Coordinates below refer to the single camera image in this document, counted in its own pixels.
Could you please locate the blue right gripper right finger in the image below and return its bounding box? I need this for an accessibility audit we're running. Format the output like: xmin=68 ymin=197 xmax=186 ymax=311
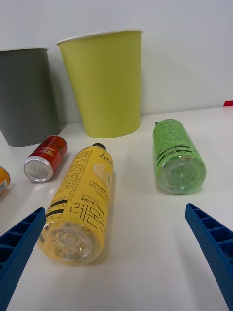
xmin=184 ymin=203 xmax=233 ymax=311

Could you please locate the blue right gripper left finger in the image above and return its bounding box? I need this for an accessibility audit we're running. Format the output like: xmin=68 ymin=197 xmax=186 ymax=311
xmin=0 ymin=207 xmax=47 ymax=311

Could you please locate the green label plastic bottle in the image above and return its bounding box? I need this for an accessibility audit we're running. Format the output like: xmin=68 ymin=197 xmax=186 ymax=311
xmin=152 ymin=118 xmax=207 ymax=195

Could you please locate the orange drink can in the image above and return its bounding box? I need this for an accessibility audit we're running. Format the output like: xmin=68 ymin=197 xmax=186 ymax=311
xmin=0 ymin=165 xmax=11 ymax=195

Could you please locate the yellow label plastic bottle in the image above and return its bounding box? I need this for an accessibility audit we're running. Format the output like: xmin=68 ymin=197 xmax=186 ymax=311
xmin=37 ymin=142 xmax=114 ymax=265

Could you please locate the red drink can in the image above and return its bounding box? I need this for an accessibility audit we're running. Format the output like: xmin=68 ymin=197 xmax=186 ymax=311
xmin=23 ymin=135 xmax=68 ymax=183

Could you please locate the grey plastic waste bin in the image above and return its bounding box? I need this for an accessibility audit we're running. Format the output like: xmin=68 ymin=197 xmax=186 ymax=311
xmin=0 ymin=47 xmax=61 ymax=148

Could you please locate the yellow-green plastic waste bin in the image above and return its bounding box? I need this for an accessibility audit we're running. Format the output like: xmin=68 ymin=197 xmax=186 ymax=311
xmin=56 ymin=29 xmax=144 ymax=139

